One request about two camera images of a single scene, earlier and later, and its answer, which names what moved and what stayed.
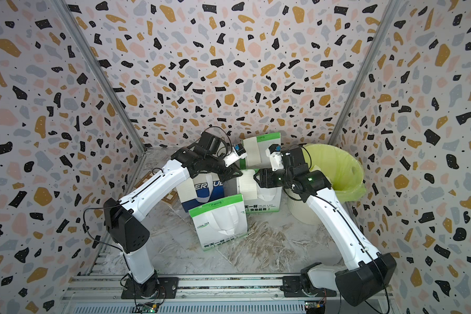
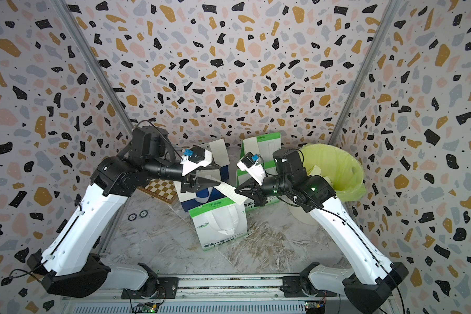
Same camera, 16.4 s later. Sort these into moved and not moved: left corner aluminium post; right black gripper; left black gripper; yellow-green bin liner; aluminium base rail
Moved: left black gripper; right black gripper
Not moved: yellow-green bin liner; left corner aluminium post; aluminium base rail
